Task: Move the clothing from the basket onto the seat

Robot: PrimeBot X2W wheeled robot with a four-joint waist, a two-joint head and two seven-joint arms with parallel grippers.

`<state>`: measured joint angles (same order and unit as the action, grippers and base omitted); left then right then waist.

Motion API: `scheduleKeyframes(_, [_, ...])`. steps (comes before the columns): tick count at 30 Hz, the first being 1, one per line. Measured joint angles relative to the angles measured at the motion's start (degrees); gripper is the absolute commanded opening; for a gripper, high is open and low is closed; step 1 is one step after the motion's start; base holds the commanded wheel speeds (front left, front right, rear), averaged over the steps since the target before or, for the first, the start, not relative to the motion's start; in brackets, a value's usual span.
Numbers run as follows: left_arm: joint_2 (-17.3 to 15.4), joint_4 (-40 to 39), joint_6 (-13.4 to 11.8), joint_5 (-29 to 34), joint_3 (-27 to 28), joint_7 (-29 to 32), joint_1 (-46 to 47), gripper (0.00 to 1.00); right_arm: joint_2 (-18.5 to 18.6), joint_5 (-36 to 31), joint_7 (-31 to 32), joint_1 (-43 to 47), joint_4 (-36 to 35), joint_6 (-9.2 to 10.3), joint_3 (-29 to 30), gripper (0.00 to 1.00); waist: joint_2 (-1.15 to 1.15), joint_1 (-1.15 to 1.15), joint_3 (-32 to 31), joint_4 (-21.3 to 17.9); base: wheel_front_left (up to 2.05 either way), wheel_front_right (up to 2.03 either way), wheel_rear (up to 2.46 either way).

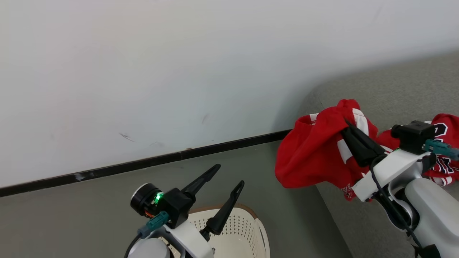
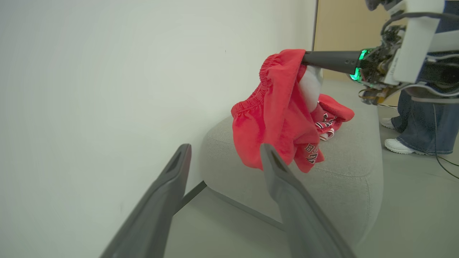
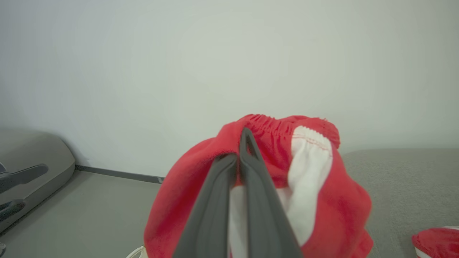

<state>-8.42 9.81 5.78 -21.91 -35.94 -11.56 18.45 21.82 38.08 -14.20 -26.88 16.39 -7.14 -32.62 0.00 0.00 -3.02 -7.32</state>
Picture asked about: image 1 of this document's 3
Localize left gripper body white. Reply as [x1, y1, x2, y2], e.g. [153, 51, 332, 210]
[130, 182, 216, 258]

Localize red basketball jersey white stripes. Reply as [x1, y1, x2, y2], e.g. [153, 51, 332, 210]
[275, 99, 459, 202]

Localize right camera cable teal connector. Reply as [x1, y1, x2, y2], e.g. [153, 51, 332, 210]
[424, 139, 459, 161]

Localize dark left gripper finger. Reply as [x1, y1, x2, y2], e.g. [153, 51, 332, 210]
[205, 180, 245, 236]
[180, 164, 222, 202]

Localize black wall baseboard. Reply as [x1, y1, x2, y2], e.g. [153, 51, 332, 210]
[0, 129, 294, 199]

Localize grey fabric sofa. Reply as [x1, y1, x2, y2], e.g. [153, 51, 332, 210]
[297, 49, 459, 258]

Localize camera cable teal connector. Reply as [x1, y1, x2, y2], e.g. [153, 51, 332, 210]
[124, 211, 170, 258]
[424, 139, 459, 161]

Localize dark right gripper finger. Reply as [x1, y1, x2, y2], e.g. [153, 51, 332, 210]
[344, 119, 387, 159]
[340, 128, 381, 168]

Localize white perforated plastic laundry basket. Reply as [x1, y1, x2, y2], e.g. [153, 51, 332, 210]
[160, 203, 271, 258]

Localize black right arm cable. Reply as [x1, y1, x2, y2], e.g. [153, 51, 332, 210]
[369, 154, 442, 258]

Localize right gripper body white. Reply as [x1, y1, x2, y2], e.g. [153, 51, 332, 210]
[353, 149, 431, 202]

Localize left camera cable teal connector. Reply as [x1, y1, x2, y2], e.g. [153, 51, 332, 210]
[124, 211, 170, 258]

